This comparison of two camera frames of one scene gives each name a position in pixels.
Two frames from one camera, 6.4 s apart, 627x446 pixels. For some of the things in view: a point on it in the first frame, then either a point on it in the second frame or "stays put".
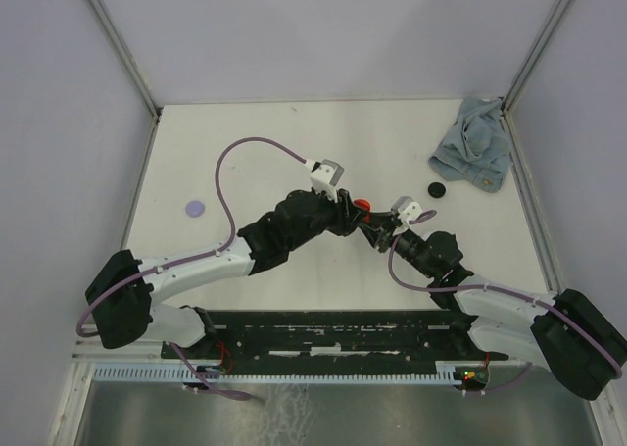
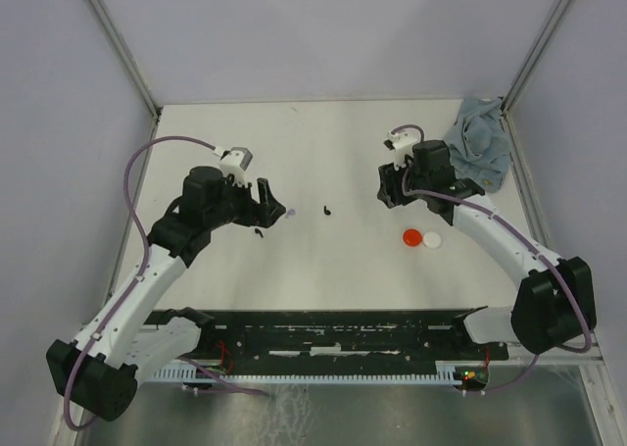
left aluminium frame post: x=121 y=45 stays put
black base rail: x=389 y=335 stays put
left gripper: x=346 y=214 → x=266 y=212
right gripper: x=379 y=220 → x=390 y=178
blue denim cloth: x=477 y=147 stays put
